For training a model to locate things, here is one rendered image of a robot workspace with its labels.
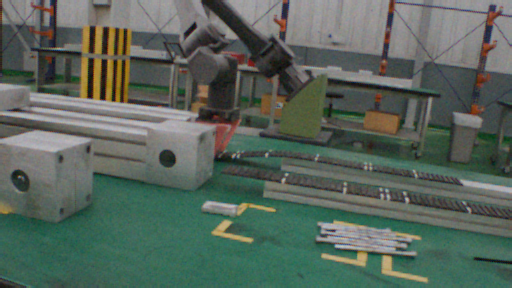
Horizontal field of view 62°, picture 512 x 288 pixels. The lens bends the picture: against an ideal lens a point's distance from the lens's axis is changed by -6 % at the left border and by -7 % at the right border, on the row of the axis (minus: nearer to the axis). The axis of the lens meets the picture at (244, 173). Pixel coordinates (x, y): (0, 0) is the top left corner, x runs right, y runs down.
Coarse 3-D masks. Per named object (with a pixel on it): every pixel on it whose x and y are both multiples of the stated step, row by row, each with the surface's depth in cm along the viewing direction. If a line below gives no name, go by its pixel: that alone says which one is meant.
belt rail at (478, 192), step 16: (288, 160) 93; (304, 160) 92; (336, 176) 91; (352, 176) 91; (368, 176) 90; (384, 176) 89; (400, 176) 88; (432, 192) 88; (448, 192) 87; (464, 192) 87; (480, 192) 85; (496, 192) 85
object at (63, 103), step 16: (32, 96) 108; (48, 96) 107; (64, 96) 108; (80, 112) 99; (96, 112) 97; (112, 112) 96; (128, 112) 95; (144, 112) 95; (160, 112) 101; (176, 112) 101; (192, 112) 101
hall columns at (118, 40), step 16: (112, 0) 375; (128, 0) 395; (96, 16) 396; (112, 16) 378; (128, 16) 401; (96, 32) 384; (112, 32) 380; (128, 32) 403; (96, 48) 387; (112, 48) 384; (128, 48) 408; (96, 64) 391; (112, 64) 388; (128, 64) 414; (96, 80) 394; (112, 80) 393; (128, 80) 419; (96, 96) 398; (112, 96) 398
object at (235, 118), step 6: (234, 114) 94; (222, 120) 100; (228, 120) 94; (234, 120) 95; (240, 120) 100; (234, 126) 100; (216, 132) 101; (228, 132) 100; (216, 138) 101; (228, 138) 100; (222, 144) 101; (222, 150) 101
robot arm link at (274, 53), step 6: (270, 48) 133; (264, 54) 134; (270, 54) 133; (276, 54) 132; (264, 60) 134; (270, 60) 133; (276, 60) 133; (282, 60) 132; (288, 60) 134; (270, 66) 133; (276, 66) 134; (282, 66) 135; (288, 66) 136; (276, 72) 136
